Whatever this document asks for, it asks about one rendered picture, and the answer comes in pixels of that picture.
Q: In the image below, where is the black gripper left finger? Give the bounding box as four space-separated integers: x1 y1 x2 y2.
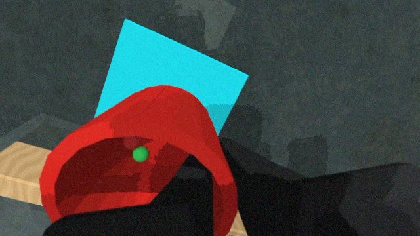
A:
43 154 214 236

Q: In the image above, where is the light wooden plank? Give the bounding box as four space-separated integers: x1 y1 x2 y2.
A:
0 142 247 236

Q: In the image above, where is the green marble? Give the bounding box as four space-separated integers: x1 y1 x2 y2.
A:
133 146 149 163

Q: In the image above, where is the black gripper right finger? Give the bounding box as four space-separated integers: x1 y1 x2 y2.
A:
219 137 420 236

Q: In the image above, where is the red cup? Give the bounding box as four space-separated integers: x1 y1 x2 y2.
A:
39 85 238 236

